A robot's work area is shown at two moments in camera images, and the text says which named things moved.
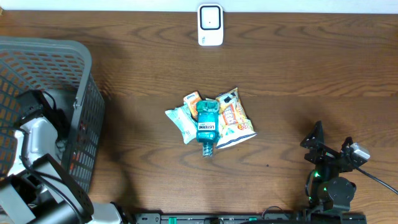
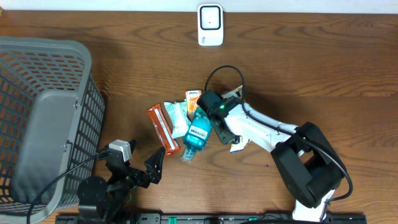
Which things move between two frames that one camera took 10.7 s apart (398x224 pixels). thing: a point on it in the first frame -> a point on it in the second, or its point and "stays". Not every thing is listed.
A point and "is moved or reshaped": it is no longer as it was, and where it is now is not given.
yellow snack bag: (234, 124) is moved or reshaped
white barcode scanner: (210, 24) stays
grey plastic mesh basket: (63, 68) stays
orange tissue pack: (191, 100) is moved or reshaped
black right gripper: (324, 154) -> (225, 140)
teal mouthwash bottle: (208, 125) -> (197, 133)
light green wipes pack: (185, 121) is moved or reshaped
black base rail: (272, 218) stays
